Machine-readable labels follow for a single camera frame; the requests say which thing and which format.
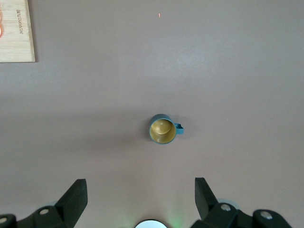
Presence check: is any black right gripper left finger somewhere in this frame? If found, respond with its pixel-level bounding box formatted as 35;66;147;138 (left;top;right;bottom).
0;179;88;228

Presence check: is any teal ribbed cup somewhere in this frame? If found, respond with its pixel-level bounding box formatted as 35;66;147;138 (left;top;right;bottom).
149;113;186;145

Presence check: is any bamboo cutting board, metal handle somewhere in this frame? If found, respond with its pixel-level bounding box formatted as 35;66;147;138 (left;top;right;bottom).
0;0;36;63

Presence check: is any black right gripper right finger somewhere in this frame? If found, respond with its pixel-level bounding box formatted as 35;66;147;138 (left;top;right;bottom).
191;177;293;228

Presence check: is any brown table cover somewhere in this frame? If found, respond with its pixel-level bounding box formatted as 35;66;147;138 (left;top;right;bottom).
0;0;304;228

